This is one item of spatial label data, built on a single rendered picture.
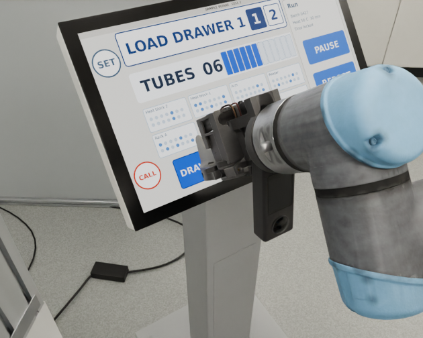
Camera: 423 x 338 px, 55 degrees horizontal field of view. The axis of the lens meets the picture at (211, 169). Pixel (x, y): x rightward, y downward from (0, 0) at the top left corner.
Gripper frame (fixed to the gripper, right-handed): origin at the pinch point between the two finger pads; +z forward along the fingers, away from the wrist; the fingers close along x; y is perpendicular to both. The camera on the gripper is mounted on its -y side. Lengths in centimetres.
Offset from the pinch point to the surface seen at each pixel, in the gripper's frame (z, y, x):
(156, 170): 2.5, 2.5, 7.3
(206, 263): 32.5, -23.0, -4.8
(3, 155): 142, 26, 30
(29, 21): 93, 61, 6
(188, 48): 2.5, 18.5, -4.1
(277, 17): 2.4, 20.0, -22.0
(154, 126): 2.5, 8.8, 5.4
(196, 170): 2.5, 0.5, 1.4
